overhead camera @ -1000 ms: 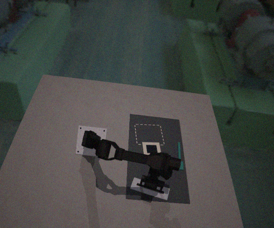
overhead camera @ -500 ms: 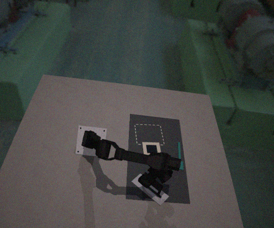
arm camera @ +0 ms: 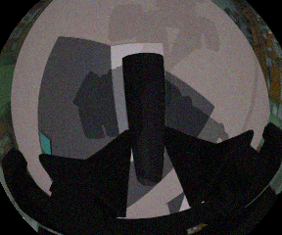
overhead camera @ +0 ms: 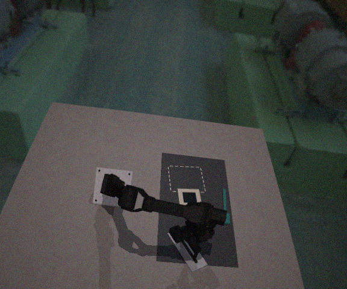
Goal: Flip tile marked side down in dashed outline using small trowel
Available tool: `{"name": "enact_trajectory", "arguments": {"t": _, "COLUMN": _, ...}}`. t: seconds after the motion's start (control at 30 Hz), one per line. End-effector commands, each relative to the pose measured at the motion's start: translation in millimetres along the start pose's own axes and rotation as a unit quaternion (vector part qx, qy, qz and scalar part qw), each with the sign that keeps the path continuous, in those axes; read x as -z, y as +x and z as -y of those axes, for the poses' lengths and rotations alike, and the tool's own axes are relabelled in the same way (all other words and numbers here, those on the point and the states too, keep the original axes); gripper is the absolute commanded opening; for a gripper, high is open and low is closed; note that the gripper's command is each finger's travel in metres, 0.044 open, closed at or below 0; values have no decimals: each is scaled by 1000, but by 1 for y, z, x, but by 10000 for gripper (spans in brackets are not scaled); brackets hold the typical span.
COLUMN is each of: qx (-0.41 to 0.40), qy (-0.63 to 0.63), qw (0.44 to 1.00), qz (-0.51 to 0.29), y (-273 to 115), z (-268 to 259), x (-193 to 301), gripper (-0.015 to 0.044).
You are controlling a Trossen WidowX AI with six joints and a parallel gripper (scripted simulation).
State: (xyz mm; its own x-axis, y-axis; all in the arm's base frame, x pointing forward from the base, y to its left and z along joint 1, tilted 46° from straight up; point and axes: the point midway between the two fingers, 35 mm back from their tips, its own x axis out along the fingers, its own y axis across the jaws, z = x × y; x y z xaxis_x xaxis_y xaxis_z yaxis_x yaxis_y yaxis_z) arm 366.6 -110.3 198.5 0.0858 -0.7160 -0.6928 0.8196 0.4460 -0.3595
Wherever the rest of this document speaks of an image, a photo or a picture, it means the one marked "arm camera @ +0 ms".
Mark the teal trowel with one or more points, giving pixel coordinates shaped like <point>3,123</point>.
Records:
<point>46,143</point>

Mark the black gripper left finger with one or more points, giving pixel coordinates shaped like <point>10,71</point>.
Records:
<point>105,173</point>

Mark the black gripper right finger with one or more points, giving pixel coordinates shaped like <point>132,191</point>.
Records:
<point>198,162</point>

